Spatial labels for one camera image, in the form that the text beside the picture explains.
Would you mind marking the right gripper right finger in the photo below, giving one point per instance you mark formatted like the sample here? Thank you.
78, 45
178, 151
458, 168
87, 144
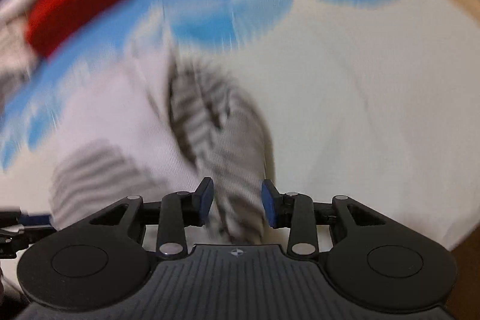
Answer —
294, 211

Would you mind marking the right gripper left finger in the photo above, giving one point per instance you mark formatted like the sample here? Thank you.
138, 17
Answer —
178, 211

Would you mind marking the black white striped child garment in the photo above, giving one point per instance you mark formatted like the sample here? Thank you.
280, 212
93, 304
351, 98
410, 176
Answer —
149, 127

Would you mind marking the blue white patterned bed sheet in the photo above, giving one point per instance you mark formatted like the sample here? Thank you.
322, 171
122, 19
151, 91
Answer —
373, 99

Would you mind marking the cream folded quilt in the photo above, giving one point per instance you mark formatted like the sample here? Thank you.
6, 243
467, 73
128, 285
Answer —
18, 60

